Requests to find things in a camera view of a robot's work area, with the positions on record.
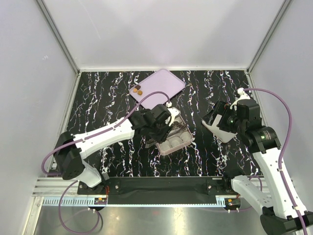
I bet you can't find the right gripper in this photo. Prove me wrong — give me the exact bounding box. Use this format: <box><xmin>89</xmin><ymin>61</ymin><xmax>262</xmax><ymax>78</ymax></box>
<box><xmin>202</xmin><ymin>99</ymin><xmax>246</xmax><ymax>134</ymax></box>

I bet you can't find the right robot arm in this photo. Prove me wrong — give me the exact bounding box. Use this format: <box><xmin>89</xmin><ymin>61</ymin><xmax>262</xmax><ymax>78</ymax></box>
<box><xmin>202</xmin><ymin>99</ymin><xmax>313</xmax><ymax>235</ymax></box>

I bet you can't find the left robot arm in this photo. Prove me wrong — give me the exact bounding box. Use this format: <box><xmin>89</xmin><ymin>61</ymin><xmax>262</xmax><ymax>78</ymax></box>
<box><xmin>53</xmin><ymin>104</ymin><xmax>180</xmax><ymax>194</ymax></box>

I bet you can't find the pink chocolate tin box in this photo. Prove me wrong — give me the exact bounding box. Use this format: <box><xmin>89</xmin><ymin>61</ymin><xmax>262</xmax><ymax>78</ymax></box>
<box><xmin>156</xmin><ymin>115</ymin><xmax>194</xmax><ymax>156</ymax></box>

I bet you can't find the silver tin lid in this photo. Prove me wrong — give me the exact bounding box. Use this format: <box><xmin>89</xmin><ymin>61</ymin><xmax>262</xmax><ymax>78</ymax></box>
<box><xmin>201</xmin><ymin>115</ymin><xmax>237</xmax><ymax>143</ymax></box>

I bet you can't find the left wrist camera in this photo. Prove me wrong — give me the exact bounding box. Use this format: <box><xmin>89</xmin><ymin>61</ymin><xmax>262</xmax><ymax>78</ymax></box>
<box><xmin>165</xmin><ymin>107</ymin><xmax>180</xmax><ymax>126</ymax></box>

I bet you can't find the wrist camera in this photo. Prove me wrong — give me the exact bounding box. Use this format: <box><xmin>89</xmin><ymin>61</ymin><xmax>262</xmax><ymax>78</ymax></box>
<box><xmin>165</xmin><ymin>107</ymin><xmax>180</xmax><ymax>126</ymax></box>
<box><xmin>230</xmin><ymin>88</ymin><xmax>250</xmax><ymax>110</ymax></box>

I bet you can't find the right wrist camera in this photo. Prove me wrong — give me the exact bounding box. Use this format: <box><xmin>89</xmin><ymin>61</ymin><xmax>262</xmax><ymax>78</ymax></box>
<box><xmin>230</xmin><ymin>88</ymin><xmax>250</xmax><ymax>110</ymax></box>

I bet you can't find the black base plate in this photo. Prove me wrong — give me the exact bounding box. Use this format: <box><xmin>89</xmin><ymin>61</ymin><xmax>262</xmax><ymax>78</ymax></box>
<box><xmin>77</xmin><ymin>176</ymin><xmax>237</xmax><ymax>207</ymax></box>

